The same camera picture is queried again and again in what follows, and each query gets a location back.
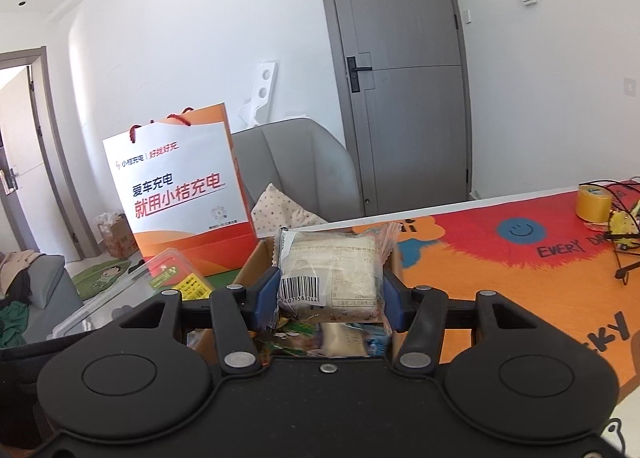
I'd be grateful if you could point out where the black door handle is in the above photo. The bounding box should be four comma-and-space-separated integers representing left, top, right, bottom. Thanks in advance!
346, 54, 375, 93

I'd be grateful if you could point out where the dotted beige cushion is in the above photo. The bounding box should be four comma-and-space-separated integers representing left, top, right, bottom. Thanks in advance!
250, 183, 328, 239

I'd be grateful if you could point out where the black metal stand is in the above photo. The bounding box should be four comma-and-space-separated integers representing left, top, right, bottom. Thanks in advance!
602, 230, 640, 284

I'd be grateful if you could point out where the yellow plastic wrapper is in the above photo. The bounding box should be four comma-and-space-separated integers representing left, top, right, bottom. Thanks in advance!
607, 208, 640, 239

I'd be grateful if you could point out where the small cardboard box with goods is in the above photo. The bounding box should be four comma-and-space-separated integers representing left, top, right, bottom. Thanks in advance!
97, 212, 138, 259

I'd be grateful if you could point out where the clear plastic clamshell container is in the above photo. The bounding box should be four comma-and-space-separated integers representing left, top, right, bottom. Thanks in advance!
52, 247, 213, 339

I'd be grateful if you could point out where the brown cardboard box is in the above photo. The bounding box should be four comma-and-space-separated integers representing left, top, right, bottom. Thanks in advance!
192, 237, 406, 364

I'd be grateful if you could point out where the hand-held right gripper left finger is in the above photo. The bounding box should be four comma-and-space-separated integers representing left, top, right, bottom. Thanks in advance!
117, 265, 282, 374

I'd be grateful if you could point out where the grey chair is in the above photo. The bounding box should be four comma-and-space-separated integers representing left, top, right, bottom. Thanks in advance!
231, 117, 363, 239

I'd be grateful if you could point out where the yellow tape roll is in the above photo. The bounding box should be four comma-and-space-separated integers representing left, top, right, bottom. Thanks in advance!
575, 183, 613, 223

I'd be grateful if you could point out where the grey sofa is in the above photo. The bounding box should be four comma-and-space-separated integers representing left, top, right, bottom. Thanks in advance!
0, 250, 83, 349

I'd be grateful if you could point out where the grey door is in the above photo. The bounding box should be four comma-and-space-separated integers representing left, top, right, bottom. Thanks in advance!
312, 0, 473, 216

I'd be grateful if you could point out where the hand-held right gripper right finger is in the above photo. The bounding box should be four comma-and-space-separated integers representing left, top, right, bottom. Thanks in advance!
381, 268, 531, 371

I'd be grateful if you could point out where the green cartoon cushion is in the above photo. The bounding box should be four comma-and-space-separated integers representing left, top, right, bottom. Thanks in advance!
72, 258, 133, 301

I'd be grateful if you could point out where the white orange paper bag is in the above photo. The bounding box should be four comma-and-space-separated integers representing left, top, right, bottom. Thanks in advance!
102, 104, 258, 271

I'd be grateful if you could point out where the clear cake packet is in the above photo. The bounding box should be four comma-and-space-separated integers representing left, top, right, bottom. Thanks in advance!
276, 225, 396, 324

